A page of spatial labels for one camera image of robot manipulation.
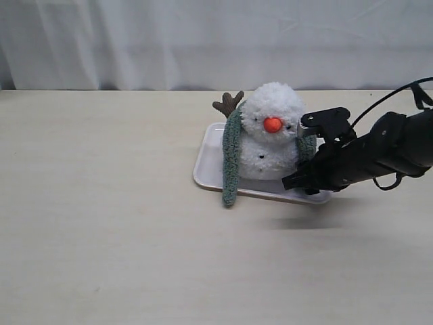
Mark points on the white plush snowman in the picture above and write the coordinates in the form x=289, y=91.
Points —
x=271, y=92

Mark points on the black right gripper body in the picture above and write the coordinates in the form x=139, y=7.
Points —
x=396, y=144

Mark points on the green knitted scarf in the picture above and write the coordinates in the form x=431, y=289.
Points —
x=260, y=142

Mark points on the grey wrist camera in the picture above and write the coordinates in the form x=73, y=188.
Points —
x=329, y=124

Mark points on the white rectangular tray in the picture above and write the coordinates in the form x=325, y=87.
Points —
x=208, y=174

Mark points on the white backdrop curtain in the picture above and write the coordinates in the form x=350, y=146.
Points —
x=213, y=45

